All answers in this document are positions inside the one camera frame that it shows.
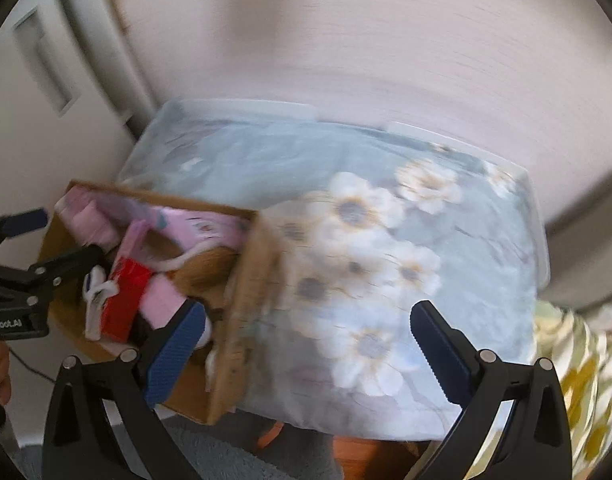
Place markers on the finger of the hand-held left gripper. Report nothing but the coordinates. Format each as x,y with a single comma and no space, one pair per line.
68,262
21,220

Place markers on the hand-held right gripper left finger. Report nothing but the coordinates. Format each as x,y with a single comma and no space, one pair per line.
178,355

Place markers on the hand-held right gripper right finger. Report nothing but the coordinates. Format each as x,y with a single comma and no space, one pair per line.
440,355

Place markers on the white plastic clip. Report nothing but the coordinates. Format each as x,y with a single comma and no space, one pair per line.
98,305

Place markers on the long pink box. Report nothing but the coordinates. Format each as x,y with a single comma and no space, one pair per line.
158,300

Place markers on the red milk carton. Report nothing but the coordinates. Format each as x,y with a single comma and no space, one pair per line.
123,300

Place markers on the brown cardboard box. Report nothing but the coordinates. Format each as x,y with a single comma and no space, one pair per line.
246,310

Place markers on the brown plush pouch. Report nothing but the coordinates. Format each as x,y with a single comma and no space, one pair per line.
201,267

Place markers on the grey rug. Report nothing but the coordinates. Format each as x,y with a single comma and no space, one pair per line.
236,450

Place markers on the pink striped package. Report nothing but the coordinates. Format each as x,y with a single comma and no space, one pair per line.
186,222

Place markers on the blue floral cloth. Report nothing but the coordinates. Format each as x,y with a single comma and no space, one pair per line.
385,240

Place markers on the green yellow floral quilt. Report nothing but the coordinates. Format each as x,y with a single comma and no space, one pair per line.
580,375

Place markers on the white rimmed table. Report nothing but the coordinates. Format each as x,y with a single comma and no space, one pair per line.
530,200

